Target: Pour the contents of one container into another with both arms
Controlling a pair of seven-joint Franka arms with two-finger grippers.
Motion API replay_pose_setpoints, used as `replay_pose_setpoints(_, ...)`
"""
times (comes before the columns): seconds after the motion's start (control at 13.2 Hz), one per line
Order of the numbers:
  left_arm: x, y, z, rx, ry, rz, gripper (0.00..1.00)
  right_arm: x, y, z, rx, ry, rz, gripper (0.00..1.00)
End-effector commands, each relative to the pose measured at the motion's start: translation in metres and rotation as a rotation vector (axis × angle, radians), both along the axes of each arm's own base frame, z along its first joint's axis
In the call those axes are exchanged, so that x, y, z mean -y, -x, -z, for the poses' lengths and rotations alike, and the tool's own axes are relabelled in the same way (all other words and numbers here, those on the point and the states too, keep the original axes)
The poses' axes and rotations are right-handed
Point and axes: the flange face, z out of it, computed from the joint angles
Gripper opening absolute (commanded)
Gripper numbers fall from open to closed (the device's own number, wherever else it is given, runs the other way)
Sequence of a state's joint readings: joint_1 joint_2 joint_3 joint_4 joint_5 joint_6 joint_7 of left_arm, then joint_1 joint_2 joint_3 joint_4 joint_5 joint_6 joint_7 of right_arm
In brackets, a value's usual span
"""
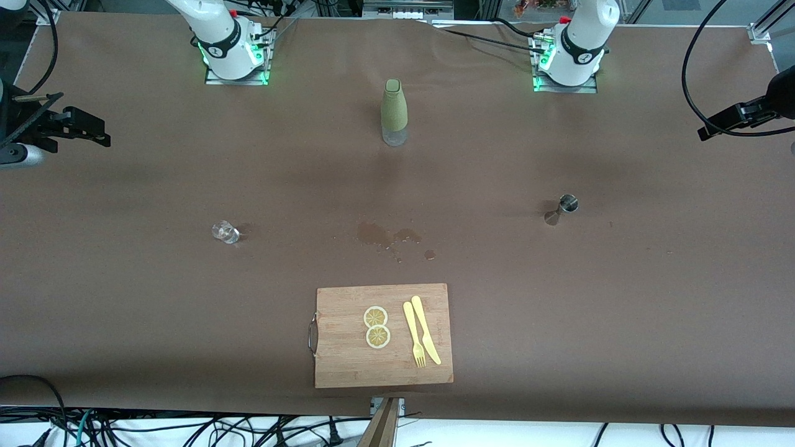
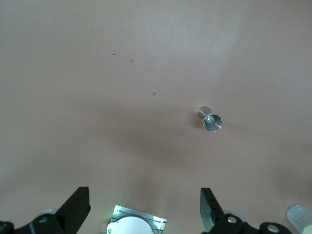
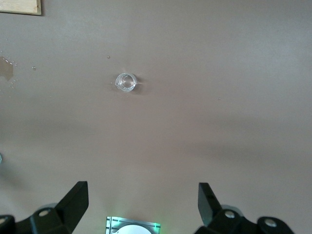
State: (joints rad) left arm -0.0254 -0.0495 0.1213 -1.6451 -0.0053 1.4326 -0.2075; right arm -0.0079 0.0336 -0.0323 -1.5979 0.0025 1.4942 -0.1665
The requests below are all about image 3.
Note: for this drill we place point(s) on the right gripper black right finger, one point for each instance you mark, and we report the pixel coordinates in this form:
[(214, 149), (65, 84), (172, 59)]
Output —
[(209, 209)]

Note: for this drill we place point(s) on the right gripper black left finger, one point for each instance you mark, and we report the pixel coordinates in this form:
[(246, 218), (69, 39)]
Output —
[(65, 214)]

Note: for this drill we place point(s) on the clear glass measuring cup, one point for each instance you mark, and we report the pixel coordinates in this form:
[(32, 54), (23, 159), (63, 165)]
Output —
[(125, 83)]

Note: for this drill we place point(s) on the brown paper table cover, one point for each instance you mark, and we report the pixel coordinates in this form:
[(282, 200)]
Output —
[(170, 134)]

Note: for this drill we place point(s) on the wooden cutting board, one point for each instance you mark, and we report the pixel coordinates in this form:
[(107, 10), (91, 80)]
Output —
[(19, 6)]

